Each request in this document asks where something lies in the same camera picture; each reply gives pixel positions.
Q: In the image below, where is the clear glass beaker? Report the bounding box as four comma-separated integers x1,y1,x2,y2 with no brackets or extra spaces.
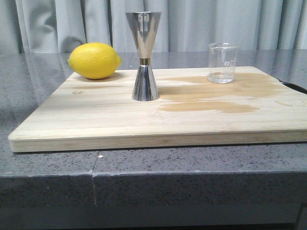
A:
208,42,239,84

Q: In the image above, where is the steel double jigger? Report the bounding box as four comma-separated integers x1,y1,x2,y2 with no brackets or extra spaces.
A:
126,11,162,102

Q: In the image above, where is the wooden cutting board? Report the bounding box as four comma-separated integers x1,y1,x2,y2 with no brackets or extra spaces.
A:
8,67,307,152

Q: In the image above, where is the yellow lemon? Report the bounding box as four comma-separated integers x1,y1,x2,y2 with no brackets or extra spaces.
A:
68,42,121,80

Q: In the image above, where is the grey curtain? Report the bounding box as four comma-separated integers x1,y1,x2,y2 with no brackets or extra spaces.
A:
0,0,307,54

